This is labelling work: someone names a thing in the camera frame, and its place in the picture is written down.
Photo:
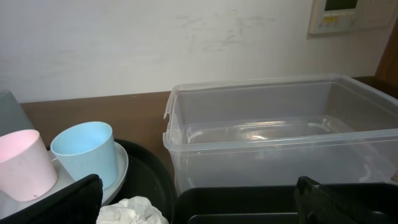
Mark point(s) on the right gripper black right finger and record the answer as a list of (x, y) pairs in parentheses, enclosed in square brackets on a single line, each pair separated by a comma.
[(317, 203)]

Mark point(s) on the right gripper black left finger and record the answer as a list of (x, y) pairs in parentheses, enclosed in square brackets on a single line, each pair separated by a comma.
[(78, 203)]

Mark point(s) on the light blue plastic cup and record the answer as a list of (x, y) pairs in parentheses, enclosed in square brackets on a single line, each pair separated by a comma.
[(85, 149)]

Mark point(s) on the white paper napkin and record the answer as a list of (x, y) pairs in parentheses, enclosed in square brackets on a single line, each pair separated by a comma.
[(136, 210)]

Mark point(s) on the pink plastic cup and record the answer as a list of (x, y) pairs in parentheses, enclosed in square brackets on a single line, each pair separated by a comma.
[(27, 172)]

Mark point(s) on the black rectangular tray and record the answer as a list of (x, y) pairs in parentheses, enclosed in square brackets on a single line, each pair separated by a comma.
[(273, 204)]

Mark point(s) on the round black tray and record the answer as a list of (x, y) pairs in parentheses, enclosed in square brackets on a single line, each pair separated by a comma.
[(147, 177)]

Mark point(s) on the clear plastic bin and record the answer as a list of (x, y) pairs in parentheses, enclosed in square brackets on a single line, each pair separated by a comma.
[(330, 128)]

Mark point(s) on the beige wall control panel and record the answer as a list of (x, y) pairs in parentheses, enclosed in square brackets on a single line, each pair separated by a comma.
[(337, 16)]

